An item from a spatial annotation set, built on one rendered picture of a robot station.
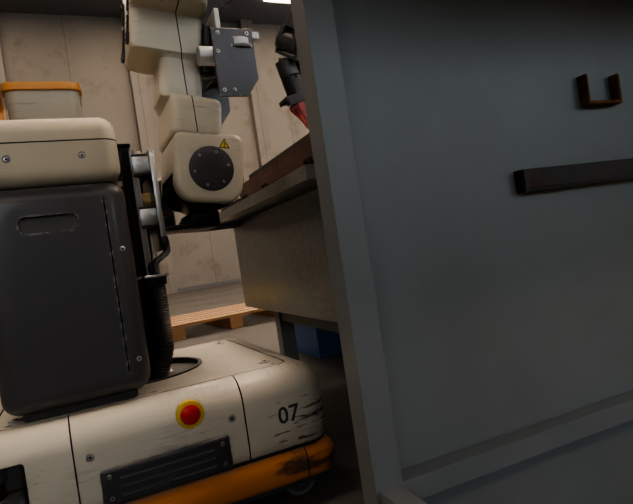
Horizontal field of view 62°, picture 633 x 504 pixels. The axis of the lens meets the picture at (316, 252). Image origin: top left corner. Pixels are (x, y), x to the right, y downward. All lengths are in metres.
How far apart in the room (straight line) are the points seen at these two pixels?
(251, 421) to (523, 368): 0.51
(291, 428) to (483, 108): 0.69
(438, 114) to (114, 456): 0.78
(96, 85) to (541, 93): 11.97
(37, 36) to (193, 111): 11.74
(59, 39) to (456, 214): 12.38
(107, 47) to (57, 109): 11.72
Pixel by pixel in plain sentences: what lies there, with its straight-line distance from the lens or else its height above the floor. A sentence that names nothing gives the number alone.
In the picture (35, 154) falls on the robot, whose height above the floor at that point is 0.74.
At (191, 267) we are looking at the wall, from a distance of 12.15.
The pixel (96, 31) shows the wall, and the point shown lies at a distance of 13.08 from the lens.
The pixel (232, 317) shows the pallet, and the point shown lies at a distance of 4.06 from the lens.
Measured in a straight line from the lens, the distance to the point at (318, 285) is 1.53.
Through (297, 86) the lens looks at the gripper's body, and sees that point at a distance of 1.58.
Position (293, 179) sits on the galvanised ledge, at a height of 0.66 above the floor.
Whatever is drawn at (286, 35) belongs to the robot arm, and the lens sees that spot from 1.59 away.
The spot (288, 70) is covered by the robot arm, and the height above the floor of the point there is 1.02.
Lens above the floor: 0.51
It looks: level
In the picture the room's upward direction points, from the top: 8 degrees counter-clockwise
